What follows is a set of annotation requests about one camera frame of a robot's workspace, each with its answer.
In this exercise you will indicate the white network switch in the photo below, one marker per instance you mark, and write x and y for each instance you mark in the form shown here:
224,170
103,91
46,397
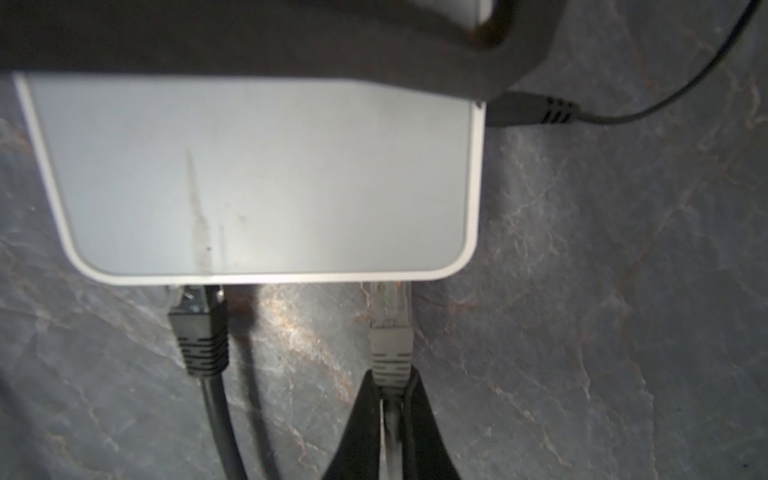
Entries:
193,180

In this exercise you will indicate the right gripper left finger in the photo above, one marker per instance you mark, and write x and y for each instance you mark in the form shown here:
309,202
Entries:
358,454

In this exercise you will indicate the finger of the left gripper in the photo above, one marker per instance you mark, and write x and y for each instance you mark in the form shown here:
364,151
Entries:
396,43

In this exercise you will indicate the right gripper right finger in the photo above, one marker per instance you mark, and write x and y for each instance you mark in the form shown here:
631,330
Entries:
424,454

